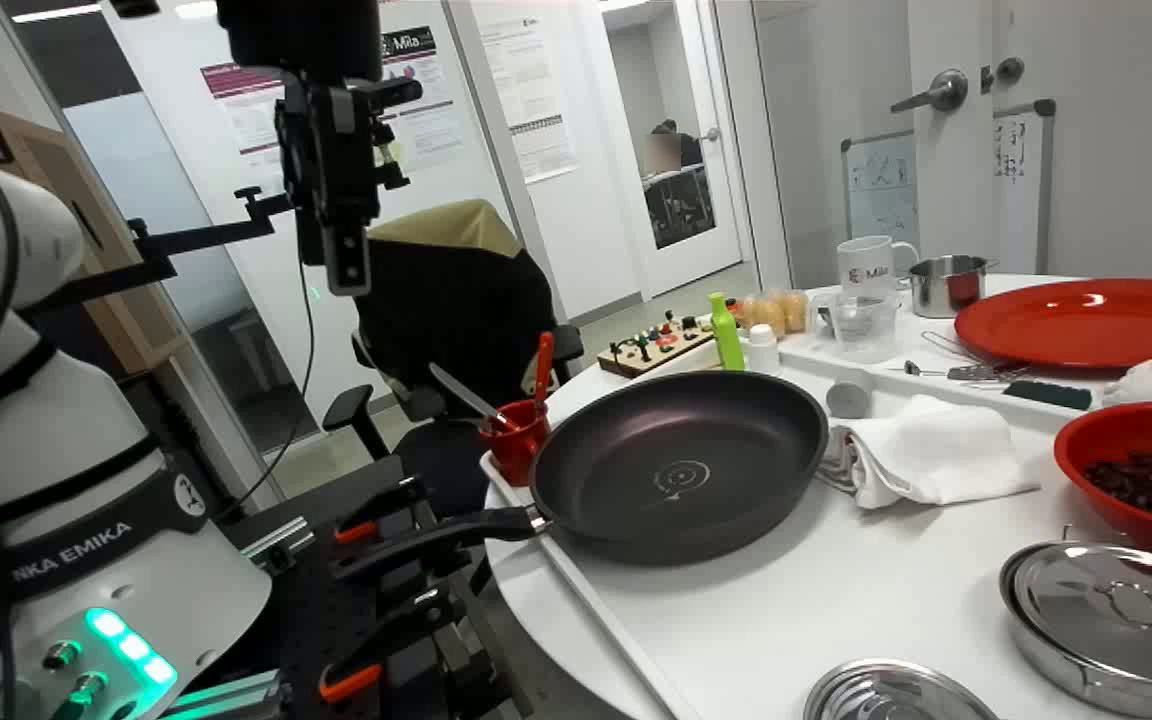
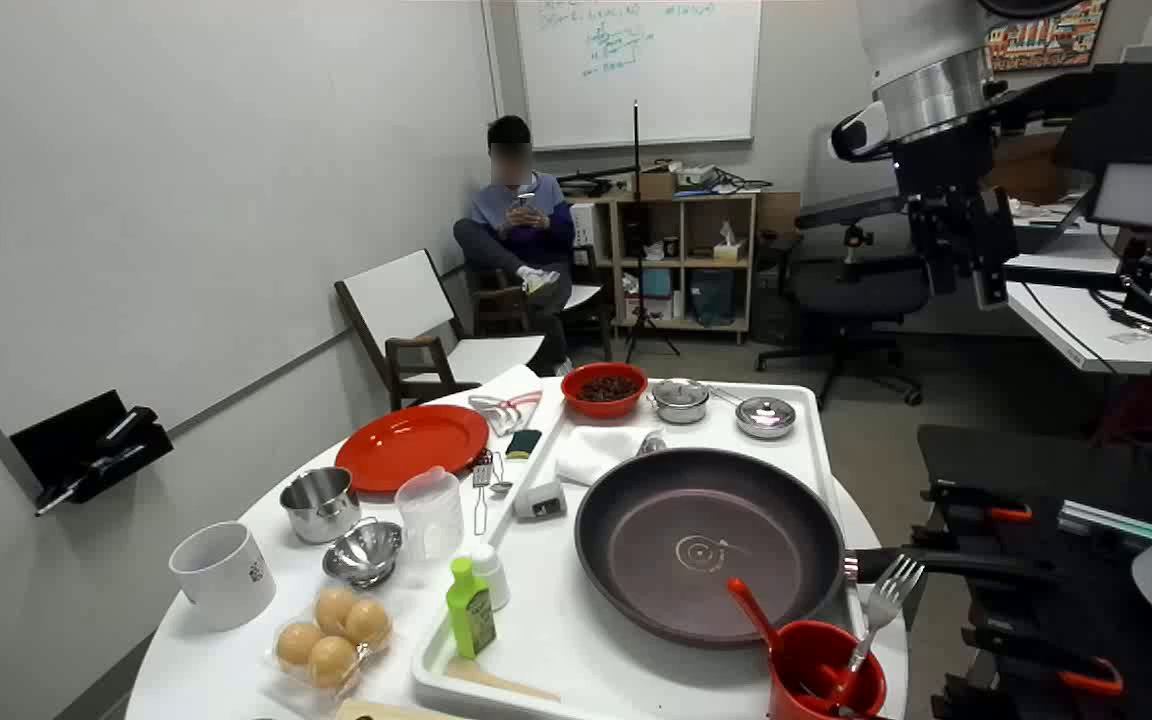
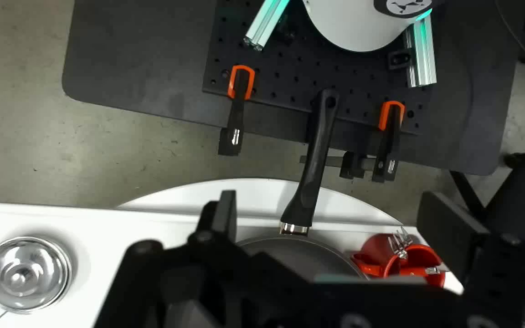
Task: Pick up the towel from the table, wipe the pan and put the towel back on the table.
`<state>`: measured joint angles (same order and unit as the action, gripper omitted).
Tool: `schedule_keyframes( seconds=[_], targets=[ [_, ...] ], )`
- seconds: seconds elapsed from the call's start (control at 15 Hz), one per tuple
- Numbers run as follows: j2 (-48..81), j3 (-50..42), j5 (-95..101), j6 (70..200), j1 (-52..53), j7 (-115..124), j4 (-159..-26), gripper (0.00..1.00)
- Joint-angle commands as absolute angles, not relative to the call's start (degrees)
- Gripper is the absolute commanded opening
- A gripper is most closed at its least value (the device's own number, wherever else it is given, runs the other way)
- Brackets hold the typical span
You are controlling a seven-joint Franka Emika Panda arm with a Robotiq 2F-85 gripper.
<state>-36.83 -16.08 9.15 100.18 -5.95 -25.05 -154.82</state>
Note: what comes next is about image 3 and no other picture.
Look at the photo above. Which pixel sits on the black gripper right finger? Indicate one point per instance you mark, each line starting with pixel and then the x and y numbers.
pixel 460 239

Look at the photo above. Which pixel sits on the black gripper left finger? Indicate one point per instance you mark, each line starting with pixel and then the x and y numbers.
pixel 218 217

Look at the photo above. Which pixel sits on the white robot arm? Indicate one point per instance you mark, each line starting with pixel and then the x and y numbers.
pixel 244 35

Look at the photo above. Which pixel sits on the dark nonstick frying pan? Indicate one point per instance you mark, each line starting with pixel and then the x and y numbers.
pixel 295 246

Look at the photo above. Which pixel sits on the red utensil cup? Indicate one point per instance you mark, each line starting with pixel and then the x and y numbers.
pixel 388 255

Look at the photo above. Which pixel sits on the right orange black clamp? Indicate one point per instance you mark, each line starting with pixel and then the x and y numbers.
pixel 389 124

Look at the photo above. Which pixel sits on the orange black clamp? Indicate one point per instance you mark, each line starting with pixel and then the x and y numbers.
pixel 240 89
pixel 389 124

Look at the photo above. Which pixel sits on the left orange black clamp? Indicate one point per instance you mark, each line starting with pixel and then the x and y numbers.
pixel 240 89

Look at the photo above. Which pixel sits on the small steel lid dish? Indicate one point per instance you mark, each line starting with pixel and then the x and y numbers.
pixel 36 271

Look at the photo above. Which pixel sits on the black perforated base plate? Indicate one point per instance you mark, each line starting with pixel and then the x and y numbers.
pixel 366 80

